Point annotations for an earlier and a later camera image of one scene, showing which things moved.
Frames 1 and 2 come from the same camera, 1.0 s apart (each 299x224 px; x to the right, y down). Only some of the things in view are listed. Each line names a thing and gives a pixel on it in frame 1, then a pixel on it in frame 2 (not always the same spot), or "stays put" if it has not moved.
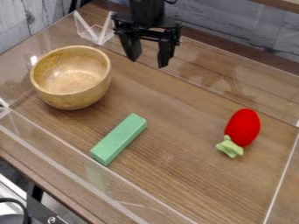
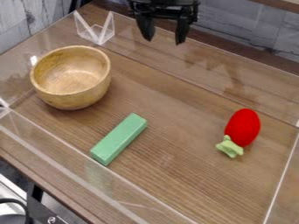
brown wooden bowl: [69, 76] stays put
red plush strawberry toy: [241, 128] stays put
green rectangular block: [117, 138] stays put
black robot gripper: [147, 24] → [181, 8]
